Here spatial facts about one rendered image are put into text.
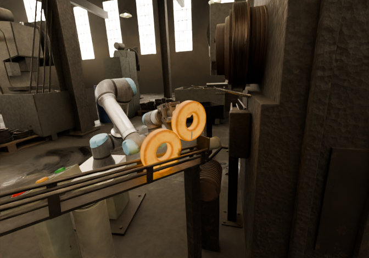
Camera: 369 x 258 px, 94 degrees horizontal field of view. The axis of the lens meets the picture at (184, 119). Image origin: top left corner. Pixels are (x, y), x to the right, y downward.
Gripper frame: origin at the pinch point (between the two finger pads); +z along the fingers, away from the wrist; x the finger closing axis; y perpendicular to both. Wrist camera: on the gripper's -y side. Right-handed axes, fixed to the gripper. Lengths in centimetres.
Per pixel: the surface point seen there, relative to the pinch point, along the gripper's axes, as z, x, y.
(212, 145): -1.9, 11.4, -15.2
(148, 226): -62, -2, -69
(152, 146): -0.9, -17.4, -7.2
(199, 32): -649, 756, 458
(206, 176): -6.5, 8.1, -28.6
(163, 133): 0.0, -13.0, -3.8
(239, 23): 9.6, 32.2, 36.2
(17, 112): -344, -76, 59
